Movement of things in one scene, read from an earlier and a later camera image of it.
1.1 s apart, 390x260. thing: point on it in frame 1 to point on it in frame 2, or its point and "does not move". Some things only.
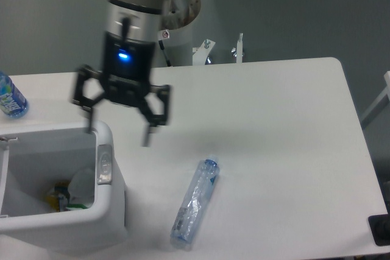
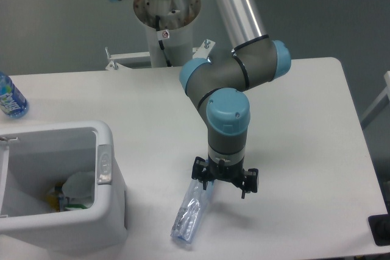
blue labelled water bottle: (13, 103) does not move
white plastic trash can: (32, 160) does not move
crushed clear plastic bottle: (195, 200) does not move
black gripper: (126, 77) to (206, 172)
